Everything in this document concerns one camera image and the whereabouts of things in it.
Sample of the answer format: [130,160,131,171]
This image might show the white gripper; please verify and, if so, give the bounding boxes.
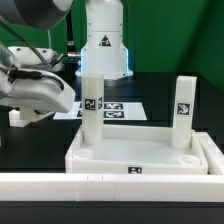
[0,69,75,113]

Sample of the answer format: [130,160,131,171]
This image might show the white desk top tray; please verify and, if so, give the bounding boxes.
[65,125,208,175]

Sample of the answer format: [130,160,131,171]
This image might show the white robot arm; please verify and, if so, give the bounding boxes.
[0,0,133,114]

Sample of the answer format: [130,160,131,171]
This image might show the marker tag sheet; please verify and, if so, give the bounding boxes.
[53,101,146,120]

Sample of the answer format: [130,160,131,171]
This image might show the white L-shaped fence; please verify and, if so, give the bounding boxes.
[0,132,224,202]

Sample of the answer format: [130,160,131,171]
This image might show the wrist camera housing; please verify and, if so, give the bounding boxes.
[9,46,62,72]

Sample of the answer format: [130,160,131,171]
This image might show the black thick cable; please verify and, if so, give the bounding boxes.
[64,13,83,72]

